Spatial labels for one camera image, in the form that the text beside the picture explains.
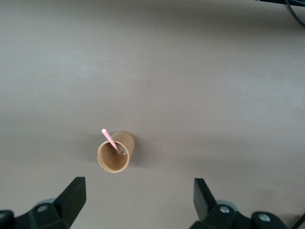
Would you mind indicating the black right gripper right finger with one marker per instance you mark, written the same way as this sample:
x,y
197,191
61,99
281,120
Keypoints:
x,y
202,200

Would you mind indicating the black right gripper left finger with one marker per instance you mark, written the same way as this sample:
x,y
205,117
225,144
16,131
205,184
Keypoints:
x,y
71,198

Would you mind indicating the pink chopstick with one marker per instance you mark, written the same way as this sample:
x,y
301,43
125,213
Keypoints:
x,y
108,138

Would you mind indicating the wooden cylindrical cup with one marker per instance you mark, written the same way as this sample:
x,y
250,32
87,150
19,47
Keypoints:
x,y
114,163

